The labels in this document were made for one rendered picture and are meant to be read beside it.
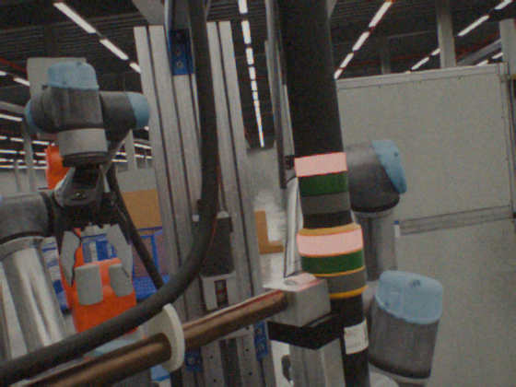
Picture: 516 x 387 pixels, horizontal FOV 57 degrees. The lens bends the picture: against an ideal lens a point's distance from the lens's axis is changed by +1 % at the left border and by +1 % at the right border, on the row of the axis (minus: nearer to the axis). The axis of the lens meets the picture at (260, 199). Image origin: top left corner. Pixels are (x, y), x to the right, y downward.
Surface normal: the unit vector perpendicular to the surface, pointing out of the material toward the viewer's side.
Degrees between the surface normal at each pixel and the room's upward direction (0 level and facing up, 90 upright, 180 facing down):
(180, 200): 90
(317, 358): 90
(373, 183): 111
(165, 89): 90
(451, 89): 91
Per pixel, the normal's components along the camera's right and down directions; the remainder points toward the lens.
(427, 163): 0.15, 0.04
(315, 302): 0.69, -0.05
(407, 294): -0.38, -0.11
